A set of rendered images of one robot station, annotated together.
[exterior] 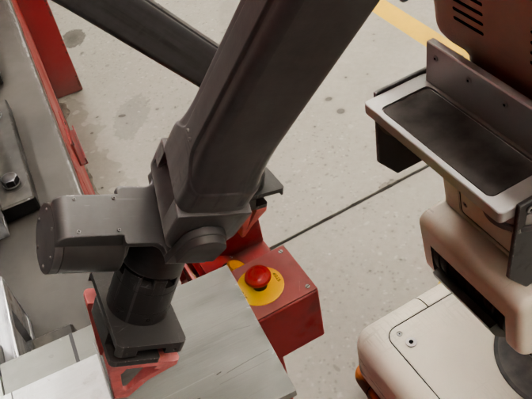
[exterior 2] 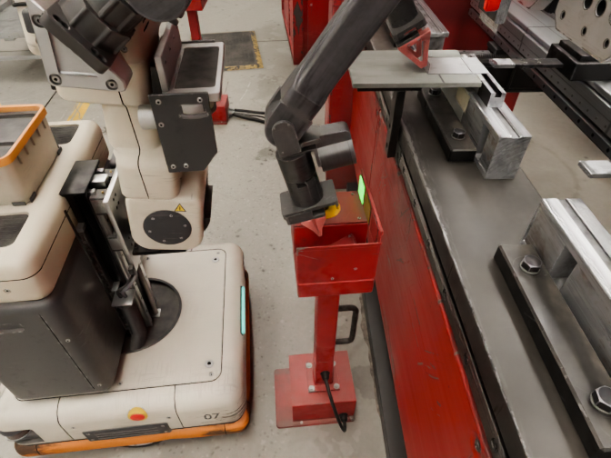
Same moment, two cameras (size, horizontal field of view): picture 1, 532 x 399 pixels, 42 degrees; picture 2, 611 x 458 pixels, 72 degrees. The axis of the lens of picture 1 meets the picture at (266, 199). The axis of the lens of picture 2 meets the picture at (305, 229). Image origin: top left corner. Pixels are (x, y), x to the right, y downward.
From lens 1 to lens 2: 137 cm
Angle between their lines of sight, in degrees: 92
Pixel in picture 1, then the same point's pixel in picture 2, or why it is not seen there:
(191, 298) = (376, 78)
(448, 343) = (188, 351)
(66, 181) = (469, 277)
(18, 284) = (499, 203)
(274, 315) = not seen: hidden behind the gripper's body
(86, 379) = (434, 68)
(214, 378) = (375, 58)
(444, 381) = (212, 330)
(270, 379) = not seen: hidden behind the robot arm
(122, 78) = not seen: outside the picture
